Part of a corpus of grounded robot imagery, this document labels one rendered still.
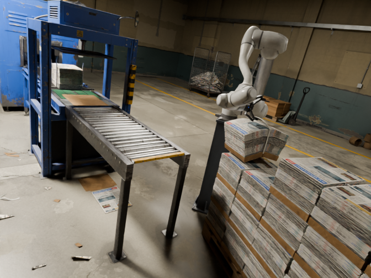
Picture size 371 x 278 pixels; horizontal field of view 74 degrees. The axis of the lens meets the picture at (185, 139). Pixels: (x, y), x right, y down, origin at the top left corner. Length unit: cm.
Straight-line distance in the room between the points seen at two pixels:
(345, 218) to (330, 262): 24
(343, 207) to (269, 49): 119
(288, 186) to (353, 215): 36
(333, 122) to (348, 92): 90
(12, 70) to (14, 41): 46
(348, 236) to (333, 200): 16
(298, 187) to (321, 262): 37
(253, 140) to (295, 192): 51
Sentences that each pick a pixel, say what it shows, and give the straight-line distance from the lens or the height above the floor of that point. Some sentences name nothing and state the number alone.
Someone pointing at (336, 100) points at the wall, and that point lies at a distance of 847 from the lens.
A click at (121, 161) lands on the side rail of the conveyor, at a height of 78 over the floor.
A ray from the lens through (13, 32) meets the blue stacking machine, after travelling 495.
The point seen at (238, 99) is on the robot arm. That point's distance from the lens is 160.
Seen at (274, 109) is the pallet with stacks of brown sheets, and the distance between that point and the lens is 802.
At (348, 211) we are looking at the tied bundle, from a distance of 133.
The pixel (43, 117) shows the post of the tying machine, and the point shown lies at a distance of 278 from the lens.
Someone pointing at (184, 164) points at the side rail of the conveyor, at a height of 72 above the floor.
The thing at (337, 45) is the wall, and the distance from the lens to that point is 867.
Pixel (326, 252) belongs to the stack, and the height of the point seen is 78.
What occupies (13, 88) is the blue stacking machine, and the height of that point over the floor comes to 42.
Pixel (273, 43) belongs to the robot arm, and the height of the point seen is 170.
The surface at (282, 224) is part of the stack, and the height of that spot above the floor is 72.
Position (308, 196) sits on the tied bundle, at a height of 96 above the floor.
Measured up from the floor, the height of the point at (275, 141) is 104.
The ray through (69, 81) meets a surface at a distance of 352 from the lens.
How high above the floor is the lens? 155
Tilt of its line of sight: 20 degrees down
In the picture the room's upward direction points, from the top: 11 degrees clockwise
